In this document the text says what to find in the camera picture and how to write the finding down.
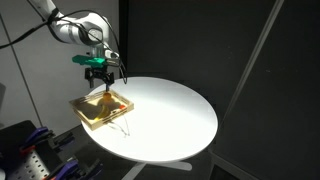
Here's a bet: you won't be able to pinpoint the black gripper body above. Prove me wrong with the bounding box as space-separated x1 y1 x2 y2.
84 66 116 85

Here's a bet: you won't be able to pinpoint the yellow toy banana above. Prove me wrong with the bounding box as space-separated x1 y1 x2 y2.
94 104 113 121

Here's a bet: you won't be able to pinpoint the toy orange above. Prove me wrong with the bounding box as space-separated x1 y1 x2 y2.
102 92 114 102

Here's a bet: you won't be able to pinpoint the wooden tray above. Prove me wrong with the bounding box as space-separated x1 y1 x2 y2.
68 88 135 132

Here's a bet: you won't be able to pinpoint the perforated metal board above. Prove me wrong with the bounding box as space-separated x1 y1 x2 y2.
5 146 56 180

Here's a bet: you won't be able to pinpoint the white table base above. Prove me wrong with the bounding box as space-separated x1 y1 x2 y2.
121 160 194 180

